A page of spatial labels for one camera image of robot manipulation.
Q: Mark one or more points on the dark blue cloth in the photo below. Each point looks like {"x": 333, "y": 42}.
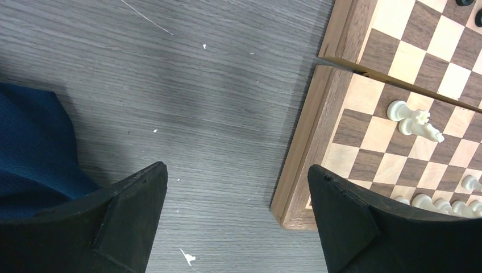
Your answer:
{"x": 39, "y": 159}

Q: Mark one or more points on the wooden chess board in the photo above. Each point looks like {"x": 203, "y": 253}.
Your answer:
{"x": 426, "y": 53}

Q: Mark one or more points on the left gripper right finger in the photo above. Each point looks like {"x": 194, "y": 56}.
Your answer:
{"x": 363, "y": 231}

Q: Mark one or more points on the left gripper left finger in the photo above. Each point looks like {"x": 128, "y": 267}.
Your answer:
{"x": 109, "y": 230}

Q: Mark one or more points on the white rook chess piece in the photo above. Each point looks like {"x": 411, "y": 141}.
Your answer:
{"x": 399, "y": 110}

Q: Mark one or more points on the white knight chess piece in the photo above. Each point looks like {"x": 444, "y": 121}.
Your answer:
{"x": 408, "y": 127}

